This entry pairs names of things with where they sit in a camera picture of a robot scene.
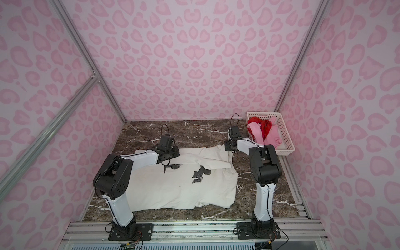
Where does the white t-shirt with black print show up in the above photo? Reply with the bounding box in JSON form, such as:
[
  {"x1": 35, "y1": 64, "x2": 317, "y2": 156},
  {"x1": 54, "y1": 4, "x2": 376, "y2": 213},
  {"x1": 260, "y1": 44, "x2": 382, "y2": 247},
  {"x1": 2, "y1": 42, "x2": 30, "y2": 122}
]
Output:
[{"x1": 126, "y1": 145, "x2": 238, "y2": 211}]

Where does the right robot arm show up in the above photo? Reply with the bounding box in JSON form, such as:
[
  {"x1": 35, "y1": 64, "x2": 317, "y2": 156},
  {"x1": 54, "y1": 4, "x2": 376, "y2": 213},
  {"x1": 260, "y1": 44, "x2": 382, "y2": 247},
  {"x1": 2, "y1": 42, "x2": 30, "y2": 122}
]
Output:
[{"x1": 224, "y1": 126, "x2": 282, "y2": 233}]

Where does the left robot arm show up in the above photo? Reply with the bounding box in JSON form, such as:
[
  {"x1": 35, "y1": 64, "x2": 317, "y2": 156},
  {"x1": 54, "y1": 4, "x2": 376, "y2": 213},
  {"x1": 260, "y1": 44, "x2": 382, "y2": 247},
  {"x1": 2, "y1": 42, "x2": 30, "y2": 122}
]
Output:
[{"x1": 93, "y1": 134, "x2": 180, "y2": 232}]

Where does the red t-shirt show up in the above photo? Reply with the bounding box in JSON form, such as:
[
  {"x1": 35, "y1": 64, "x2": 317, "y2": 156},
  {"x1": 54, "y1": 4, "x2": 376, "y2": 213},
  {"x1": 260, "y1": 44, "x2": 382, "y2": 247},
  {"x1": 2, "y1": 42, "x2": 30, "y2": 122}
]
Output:
[{"x1": 247, "y1": 117, "x2": 273, "y2": 143}]

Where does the pink t-shirt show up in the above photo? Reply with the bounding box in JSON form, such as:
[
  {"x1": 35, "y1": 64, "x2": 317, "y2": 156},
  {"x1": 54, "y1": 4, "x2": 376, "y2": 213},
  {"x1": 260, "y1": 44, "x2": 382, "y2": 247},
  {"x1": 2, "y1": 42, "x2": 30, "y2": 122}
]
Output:
[{"x1": 251, "y1": 118, "x2": 282, "y2": 148}]

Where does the white plastic laundry basket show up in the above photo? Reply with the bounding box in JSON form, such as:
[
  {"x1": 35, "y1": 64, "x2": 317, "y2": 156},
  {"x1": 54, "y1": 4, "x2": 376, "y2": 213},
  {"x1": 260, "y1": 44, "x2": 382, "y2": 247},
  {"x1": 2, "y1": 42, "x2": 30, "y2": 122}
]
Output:
[{"x1": 246, "y1": 111, "x2": 295, "y2": 156}]

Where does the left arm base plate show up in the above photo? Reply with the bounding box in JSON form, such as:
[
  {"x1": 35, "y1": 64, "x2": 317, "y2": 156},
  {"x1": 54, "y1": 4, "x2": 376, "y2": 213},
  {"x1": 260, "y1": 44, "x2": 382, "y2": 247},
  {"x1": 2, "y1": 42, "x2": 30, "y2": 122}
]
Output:
[{"x1": 108, "y1": 222, "x2": 154, "y2": 241}]

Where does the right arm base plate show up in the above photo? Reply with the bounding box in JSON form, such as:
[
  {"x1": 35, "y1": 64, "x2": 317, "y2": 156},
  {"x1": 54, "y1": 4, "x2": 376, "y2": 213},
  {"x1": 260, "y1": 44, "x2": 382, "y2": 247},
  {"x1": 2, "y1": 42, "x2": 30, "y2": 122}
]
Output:
[{"x1": 234, "y1": 220, "x2": 281, "y2": 241}]

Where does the aluminium mounting rail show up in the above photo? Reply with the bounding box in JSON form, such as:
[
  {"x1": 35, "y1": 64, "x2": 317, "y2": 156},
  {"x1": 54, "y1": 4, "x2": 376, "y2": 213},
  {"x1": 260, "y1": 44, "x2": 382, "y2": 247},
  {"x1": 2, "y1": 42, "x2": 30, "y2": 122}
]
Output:
[{"x1": 57, "y1": 218, "x2": 332, "y2": 250}]

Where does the left corner aluminium post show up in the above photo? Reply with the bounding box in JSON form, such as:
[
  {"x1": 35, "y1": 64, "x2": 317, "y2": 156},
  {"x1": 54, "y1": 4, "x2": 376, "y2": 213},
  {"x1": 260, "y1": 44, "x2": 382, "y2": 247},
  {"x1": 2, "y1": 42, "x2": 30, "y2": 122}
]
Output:
[{"x1": 50, "y1": 0, "x2": 127, "y2": 123}]

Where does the corner aluminium post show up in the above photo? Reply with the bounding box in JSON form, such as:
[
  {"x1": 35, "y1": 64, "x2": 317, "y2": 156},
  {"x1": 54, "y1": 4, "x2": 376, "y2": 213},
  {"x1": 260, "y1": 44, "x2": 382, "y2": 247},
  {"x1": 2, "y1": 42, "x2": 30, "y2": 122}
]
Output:
[
  {"x1": 274, "y1": 0, "x2": 332, "y2": 112},
  {"x1": 50, "y1": 0, "x2": 127, "y2": 123}
]

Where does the right corner aluminium post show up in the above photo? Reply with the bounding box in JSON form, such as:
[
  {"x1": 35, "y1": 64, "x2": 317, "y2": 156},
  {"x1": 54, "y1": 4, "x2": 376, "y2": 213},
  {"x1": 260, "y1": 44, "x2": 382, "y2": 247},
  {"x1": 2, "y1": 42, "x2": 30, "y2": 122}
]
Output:
[{"x1": 274, "y1": 0, "x2": 332, "y2": 112}]

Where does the diagonal aluminium frame bar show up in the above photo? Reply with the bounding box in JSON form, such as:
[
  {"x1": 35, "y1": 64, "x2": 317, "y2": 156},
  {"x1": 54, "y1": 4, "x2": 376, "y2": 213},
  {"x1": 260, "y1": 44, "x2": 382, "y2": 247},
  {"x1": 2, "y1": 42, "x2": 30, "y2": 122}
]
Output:
[{"x1": 1, "y1": 74, "x2": 98, "y2": 201}]

